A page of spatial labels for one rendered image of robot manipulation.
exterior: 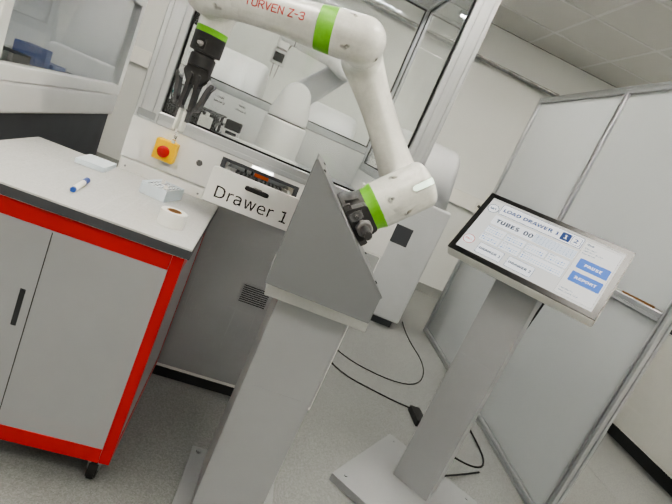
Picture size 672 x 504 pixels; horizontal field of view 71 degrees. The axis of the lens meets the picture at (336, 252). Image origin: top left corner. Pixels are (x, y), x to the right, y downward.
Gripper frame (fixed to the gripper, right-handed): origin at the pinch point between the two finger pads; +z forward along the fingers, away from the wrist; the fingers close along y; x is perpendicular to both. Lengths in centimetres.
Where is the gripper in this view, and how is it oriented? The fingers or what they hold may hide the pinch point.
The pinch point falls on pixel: (180, 120)
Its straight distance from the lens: 155.8
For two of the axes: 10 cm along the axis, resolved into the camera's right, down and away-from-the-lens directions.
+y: 9.0, 4.2, -0.3
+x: 1.2, -1.8, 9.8
